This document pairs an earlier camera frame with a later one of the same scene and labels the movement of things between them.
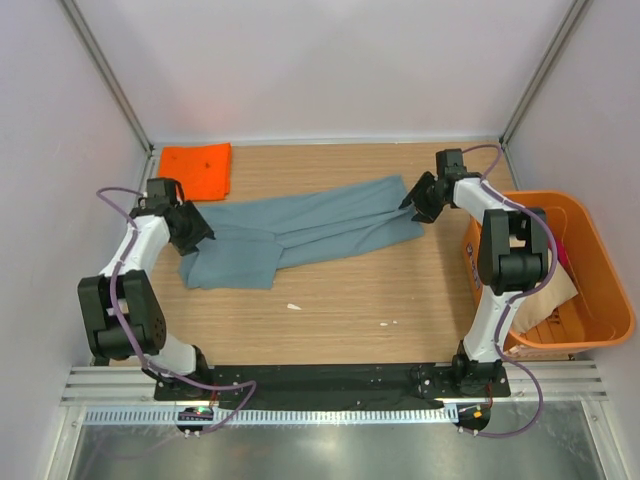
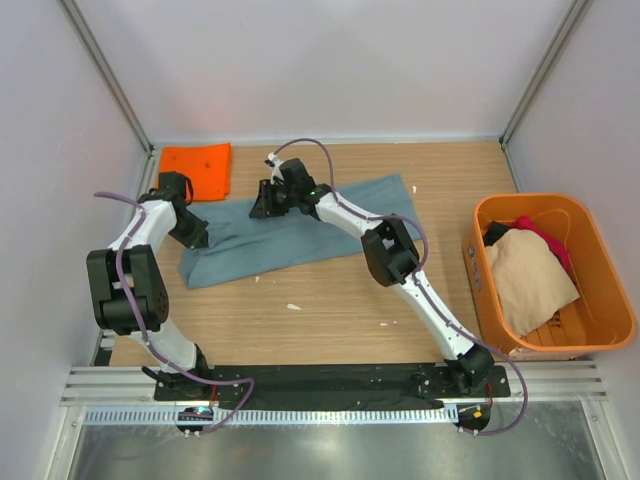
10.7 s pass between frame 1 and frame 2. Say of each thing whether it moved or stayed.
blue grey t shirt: stayed
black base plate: stayed
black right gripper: moved
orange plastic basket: stayed
